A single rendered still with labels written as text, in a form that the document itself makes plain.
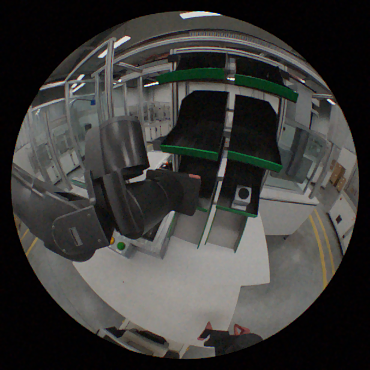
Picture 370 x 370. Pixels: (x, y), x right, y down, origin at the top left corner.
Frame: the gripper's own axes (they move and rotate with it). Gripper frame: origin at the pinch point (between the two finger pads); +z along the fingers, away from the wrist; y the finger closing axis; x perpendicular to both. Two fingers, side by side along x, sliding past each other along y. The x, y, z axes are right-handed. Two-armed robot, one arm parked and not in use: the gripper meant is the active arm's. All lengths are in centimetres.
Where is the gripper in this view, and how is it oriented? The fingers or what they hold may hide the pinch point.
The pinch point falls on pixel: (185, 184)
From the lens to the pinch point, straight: 27.9
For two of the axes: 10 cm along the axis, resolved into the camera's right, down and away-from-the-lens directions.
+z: 3.2, -1.6, 9.3
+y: -9.4, -2.1, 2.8
